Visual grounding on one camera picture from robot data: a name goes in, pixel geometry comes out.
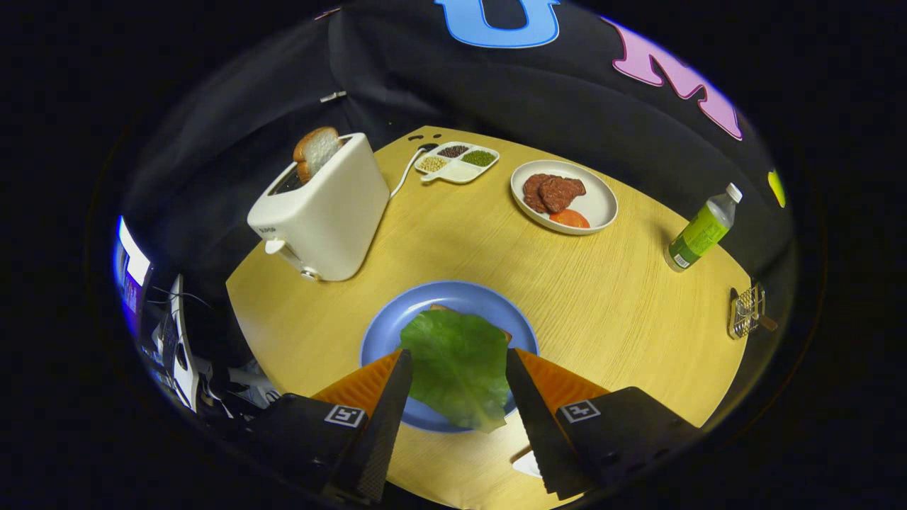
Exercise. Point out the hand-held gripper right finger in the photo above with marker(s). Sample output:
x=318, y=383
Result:
x=538, y=425

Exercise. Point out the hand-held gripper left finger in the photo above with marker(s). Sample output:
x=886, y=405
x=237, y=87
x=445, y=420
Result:
x=379, y=425

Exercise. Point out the green lettuce leaf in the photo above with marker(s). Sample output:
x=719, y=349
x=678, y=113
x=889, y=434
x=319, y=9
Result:
x=453, y=361

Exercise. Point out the small white rectangular plate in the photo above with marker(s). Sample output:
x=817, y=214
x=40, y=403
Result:
x=528, y=465

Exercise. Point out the round blue plate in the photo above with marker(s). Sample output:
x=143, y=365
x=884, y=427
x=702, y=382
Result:
x=397, y=312

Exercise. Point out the red tomato slice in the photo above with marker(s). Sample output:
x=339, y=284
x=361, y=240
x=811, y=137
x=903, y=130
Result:
x=570, y=219

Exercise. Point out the white toaster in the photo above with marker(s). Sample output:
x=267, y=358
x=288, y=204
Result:
x=333, y=212

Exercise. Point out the brown meat patty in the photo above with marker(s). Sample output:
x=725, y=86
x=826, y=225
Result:
x=563, y=193
x=533, y=195

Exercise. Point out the round white plate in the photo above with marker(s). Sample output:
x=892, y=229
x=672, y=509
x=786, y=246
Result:
x=599, y=202

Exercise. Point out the clear bottle with green label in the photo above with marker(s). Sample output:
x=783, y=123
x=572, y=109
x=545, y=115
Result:
x=698, y=237

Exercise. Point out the white divided condiment dish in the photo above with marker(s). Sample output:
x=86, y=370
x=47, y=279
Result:
x=460, y=172

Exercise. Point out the computer monitor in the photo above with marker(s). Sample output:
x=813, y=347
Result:
x=131, y=273

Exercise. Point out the white backdrop clip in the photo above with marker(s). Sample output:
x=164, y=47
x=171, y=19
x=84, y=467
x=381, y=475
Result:
x=331, y=96

